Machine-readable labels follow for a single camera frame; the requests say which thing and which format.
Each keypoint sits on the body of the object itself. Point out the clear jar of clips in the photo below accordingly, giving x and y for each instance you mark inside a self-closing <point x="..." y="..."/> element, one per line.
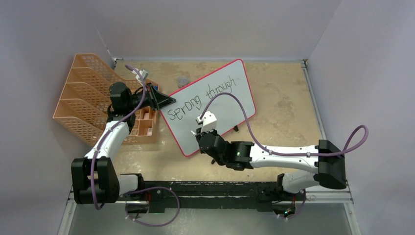
<point x="183" y="81"/>

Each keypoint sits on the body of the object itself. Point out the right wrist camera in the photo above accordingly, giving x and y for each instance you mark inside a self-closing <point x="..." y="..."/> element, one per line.
<point x="207" y="121"/>

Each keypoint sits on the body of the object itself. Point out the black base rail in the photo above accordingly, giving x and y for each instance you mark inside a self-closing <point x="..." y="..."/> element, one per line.
<point x="156" y="196"/>

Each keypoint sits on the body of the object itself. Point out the red-framed whiteboard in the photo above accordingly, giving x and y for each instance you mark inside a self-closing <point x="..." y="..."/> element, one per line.
<point x="225" y="92"/>

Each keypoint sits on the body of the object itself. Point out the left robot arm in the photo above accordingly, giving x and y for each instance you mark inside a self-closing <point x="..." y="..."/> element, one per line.
<point x="94" y="179"/>

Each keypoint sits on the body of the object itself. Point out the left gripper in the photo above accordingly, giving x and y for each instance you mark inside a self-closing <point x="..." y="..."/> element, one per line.
<point x="154" y="97"/>

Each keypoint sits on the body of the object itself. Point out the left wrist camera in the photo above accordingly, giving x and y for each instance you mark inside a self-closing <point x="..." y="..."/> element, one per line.
<point x="142" y="75"/>

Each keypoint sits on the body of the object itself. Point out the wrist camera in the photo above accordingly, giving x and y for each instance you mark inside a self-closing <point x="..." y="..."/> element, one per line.
<point x="142" y="75"/>
<point x="207" y="121"/>

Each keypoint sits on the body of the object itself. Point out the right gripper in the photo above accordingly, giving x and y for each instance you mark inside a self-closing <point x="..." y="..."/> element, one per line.
<point x="199" y="134"/>

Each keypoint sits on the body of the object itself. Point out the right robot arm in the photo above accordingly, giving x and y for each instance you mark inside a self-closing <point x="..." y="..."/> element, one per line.
<point x="320" y="164"/>

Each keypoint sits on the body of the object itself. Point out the orange plastic file organizer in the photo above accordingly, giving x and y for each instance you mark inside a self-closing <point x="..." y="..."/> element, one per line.
<point x="85" y="98"/>

